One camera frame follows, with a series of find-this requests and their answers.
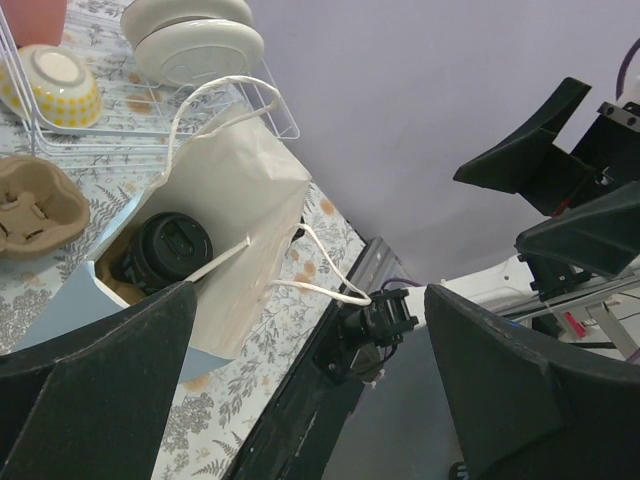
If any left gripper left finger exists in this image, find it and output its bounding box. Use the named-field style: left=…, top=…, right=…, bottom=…
left=1, top=282, right=197, bottom=479

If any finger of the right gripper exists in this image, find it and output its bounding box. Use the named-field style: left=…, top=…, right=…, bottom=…
left=453, top=77, right=591, bottom=194
left=515, top=182, right=639, bottom=278

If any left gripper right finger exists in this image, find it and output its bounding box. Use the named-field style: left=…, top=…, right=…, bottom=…
left=424, top=285, right=639, bottom=479

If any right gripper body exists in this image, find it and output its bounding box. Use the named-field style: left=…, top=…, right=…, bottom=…
left=519, top=102, right=640, bottom=301

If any single brown cup carrier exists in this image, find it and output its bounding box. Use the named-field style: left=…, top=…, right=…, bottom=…
left=95, top=257, right=147, bottom=305

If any dark takeout coffee cup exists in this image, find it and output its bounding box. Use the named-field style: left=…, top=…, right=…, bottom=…
left=111, top=239, right=162, bottom=295

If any black coffee cup lid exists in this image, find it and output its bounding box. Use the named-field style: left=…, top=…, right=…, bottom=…
left=134, top=212, right=213, bottom=289

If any single white straw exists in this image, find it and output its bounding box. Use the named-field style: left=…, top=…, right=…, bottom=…
left=186, top=236, right=251, bottom=283

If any white blue paper bag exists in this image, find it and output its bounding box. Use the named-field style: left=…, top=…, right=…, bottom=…
left=18, top=104, right=311, bottom=382

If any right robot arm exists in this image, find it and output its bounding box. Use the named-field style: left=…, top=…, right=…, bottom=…
left=442, top=78, right=639, bottom=317

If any brown cardboard cup carrier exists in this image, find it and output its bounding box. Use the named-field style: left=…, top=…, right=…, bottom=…
left=1, top=155, right=90, bottom=261

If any yellow patterned bowl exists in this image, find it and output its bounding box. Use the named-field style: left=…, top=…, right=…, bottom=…
left=18, top=44, right=103, bottom=129

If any white plate front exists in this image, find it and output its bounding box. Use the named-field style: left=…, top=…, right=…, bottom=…
left=134, top=19, right=264, bottom=87

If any white plate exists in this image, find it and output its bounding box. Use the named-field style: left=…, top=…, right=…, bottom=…
left=134, top=19, right=264, bottom=87
left=120, top=0, right=254, bottom=47

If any pink plastic cup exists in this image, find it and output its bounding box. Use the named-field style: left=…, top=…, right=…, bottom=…
left=1, top=0, right=67, bottom=47

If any white plate back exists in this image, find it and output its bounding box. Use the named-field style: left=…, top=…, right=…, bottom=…
left=120, top=0, right=254, bottom=47

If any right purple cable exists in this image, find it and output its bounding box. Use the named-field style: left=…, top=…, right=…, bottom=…
left=382, top=37, right=640, bottom=291

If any white wire dish rack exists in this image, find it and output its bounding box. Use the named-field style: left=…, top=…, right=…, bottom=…
left=0, top=0, right=301, bottom=161

